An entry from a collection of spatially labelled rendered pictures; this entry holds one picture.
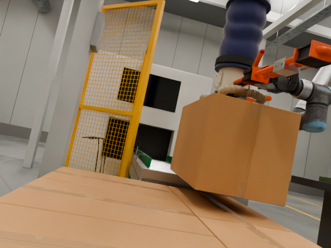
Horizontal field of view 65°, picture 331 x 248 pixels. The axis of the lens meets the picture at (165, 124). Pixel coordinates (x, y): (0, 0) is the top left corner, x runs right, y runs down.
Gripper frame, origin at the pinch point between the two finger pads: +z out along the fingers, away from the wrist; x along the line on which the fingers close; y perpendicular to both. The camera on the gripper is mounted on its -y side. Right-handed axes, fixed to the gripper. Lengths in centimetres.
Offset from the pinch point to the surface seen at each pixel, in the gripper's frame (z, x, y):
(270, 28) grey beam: -157, 199, 303
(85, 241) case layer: 54, -61, -49
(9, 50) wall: 527, 190, 952
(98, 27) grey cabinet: 91, 48, 119
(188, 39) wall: -131, 418, 937
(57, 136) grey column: 102, -49, 121
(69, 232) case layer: 58, -61, -45
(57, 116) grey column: 106, -33, 121
